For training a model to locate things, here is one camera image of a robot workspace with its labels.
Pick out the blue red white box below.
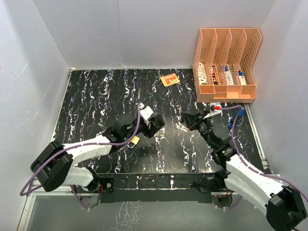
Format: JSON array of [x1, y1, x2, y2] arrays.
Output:
[[238, 70, 247, 85]]

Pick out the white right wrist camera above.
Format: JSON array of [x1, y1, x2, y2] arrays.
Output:
[[209, 102, 222, 116]]

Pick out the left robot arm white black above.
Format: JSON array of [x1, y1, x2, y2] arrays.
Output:
[[30, 110, 165, 192]]

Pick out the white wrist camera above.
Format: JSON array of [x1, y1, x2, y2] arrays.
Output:
[[138, 103, 154, 123], [209, 102, 222, 116]]

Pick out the white blue tube box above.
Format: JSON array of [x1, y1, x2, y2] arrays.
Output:
[[224, 64, 234, 85]]

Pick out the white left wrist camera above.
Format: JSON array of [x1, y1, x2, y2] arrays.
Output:
[[138, 103, 154, 123]]

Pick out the orange card pack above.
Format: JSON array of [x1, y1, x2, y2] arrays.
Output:
[[160, 73, 180, 87]]

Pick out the white box in organizer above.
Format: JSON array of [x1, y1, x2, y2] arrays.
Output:
[[197, 62, 207, 85]]

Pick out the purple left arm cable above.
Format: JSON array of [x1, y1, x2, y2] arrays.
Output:
[[19, 107, 142, 197]]

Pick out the large brass padlock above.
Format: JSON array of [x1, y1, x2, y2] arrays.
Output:
[[127, 136, 140, 149]]

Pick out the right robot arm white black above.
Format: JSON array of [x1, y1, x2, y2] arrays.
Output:
[[180, 112, 308, 231]]

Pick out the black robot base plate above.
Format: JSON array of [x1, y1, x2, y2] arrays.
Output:
[[72, 173, 239, 204]]

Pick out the orange plastic file organizer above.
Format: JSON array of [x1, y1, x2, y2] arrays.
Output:
[[192, 28, 262, 103]]

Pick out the red black marker items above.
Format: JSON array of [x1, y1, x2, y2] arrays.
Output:
[[211, 65, 219, 85]]

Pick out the blue stapler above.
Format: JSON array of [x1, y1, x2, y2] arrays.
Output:
[[227, 107, 245, 129]]

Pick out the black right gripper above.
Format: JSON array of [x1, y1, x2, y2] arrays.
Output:
[[182, 110, 216, 149]]

